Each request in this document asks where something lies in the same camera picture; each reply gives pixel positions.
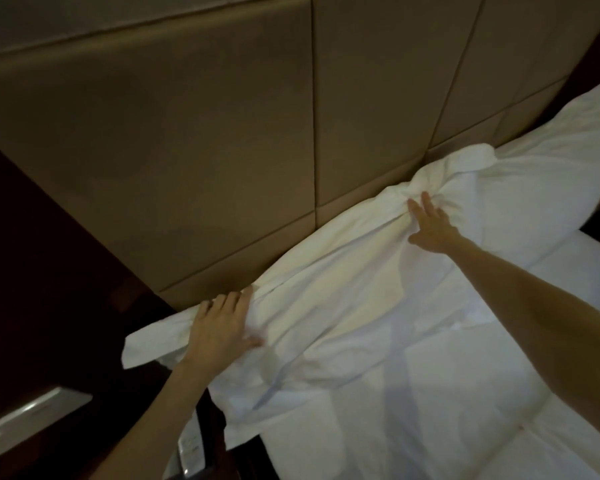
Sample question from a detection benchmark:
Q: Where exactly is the person's right hand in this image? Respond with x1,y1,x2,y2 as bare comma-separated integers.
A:
407,191,464,255

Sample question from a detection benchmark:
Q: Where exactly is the person's left hand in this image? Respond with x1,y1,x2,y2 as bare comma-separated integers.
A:
184,285,264,375

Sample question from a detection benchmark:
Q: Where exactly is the person's left forearm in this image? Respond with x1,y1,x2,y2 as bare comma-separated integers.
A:
87,356,222,480

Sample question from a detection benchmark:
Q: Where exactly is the person's right forearm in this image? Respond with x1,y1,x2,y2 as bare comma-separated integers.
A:
442,234,600,431

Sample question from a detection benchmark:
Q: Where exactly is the white plump pillow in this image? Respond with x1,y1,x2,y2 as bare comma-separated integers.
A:
430,72,600,245

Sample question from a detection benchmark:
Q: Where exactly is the white remote control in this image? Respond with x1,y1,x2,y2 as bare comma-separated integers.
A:
177,414,204,480

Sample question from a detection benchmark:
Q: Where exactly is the dark wooden nightstand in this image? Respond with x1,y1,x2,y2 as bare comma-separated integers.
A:
0,134,263,480

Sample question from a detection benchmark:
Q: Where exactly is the beige padded headboard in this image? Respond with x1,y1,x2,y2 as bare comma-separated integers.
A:
0,0,600,309

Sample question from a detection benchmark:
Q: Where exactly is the white bed sheet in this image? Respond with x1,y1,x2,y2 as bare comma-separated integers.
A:
225,229,600,480

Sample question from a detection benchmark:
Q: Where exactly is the silver metal panel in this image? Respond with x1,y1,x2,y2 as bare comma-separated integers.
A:
0,387,94,468

